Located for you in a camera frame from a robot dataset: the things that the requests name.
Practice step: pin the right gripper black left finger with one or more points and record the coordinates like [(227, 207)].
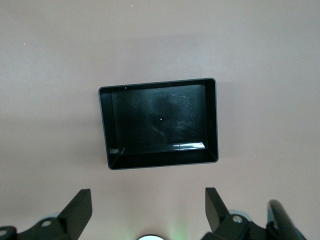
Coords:
[(75, 215)]

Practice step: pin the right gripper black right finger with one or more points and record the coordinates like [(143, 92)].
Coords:
[(220, 220)]

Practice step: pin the black rectangular plastic box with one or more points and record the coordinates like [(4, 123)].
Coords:
[(160, 125)]

